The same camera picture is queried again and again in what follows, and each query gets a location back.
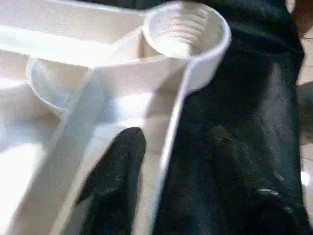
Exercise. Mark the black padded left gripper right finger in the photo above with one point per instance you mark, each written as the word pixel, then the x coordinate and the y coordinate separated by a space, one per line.
pixel 244 191

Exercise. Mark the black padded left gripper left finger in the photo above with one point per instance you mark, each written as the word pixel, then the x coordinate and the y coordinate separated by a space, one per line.
pixel 117 183

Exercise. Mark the black shiny mat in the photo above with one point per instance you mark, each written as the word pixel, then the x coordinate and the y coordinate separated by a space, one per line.
pixel 232 73

